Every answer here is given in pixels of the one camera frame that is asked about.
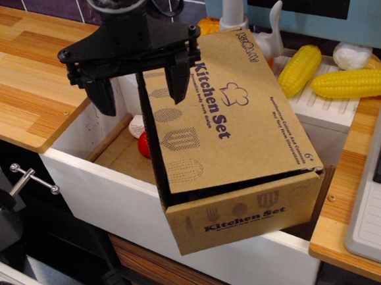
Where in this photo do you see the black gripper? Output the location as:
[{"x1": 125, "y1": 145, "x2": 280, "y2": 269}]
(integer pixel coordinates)
[{"x1": 57, "y1": 3, "x2": 201, "y2": 117}]

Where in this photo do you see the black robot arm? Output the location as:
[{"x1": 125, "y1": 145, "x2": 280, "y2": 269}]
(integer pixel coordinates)
[{"x1": 58, "y1": 0, "x2": 201, "y2": 117}]

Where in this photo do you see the white toy food piece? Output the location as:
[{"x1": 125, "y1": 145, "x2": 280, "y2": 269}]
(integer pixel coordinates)
[{"x1": 128, "y1": 115, "x2": 145, "y2": 139}]

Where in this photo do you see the red toy tomato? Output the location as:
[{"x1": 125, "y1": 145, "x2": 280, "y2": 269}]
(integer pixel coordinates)
[{"x1": 138, "y1": 132, "x2": 151, "y2": 159}]

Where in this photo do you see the orange toy vegetable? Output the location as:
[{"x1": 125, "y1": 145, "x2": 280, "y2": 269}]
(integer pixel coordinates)
[{"x1": 197, "y1": 17, "x2": 220, "y2": 36}]

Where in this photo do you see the white toy faucet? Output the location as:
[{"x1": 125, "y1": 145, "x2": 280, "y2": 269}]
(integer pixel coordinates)
[{"x1": 219, "y1": 0, "x2": 249, "y2": 30}]

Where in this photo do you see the brown cardboard kitchen set box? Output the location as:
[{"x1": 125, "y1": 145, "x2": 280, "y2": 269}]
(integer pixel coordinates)
[{"x1": 143, "y1": 30, "x2": 324, "y2": 255}]

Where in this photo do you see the yellow toy corn left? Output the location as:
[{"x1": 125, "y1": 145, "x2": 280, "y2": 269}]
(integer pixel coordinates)
[{"x1": 277, "y1": 45, "x2": 322, "y2": 98}]

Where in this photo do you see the yellow toy corn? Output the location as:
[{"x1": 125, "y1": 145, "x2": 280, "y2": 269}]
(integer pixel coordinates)
[
  {"x1": 310, "y1": 69, "x2": 381, "y2": 99},
  {"x1": 277, "y1": 45, "x2": 322, "y2": 98}
]

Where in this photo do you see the black metal clamp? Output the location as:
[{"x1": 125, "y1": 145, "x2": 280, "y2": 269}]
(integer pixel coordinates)
[{"x1": 0, "y1": 150, "x2": 61, "y2": 271}]

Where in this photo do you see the yellow toy corn right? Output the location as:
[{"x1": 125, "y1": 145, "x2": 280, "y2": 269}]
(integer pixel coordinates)
[{"x1": 310, "y1": 69, "x2": 381, "y2": 99}]

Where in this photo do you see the white toy garlic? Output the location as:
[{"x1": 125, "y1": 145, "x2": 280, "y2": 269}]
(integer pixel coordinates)
[{"x1": 332, "y1": 42, "x2": 373, "y2": 70}]

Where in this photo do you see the black cable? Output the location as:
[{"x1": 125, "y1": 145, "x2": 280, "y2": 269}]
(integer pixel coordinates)
[{"x1": 147, "y1": 0, "x2": 187, "y2": 20}]

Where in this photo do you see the white faucet handle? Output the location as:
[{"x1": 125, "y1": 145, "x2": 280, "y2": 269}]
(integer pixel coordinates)
[{"x1": 253, "y1": 0, "x2": 284, "y2": 61}]

